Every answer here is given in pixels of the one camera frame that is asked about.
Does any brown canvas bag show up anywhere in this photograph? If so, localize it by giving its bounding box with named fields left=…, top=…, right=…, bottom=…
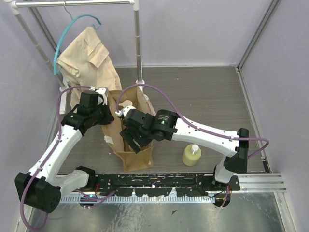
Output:
left=102, top=87, right=155, bottom=172

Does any white cable tray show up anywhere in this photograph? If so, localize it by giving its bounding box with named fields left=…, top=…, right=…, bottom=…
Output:
left=60, top=194, right=215, bottom=204

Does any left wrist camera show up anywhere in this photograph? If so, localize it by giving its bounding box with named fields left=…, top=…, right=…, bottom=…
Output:
left=90, top=86, right=109, bottom=105

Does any beige shirt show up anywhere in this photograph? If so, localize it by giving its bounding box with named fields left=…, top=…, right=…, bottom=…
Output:
left=56, top=27, right=123, bottom=109

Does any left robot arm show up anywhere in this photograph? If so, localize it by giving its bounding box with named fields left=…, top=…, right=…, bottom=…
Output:
left=14, top=88, right=114, bottom=213

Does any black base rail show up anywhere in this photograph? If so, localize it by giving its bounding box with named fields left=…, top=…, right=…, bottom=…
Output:
left=80, top=173, right=227, bottom=197

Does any white clothes rack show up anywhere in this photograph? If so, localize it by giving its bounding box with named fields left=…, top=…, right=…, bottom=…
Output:
left=0, top=0, right=146, bottom=115

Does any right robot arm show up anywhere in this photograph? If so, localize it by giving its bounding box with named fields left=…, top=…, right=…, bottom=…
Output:
left=117, top=106, right=249, bottom=190

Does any teal clothes hanger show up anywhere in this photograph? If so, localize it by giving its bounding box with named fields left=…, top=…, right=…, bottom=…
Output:
left=53, top=14, right=102, bottom=75

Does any green pump bottle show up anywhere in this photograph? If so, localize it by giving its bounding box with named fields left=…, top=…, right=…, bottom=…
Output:
left=182, top=144, right=201, bottom=166
left=119, top=100, right=133, bottom=108

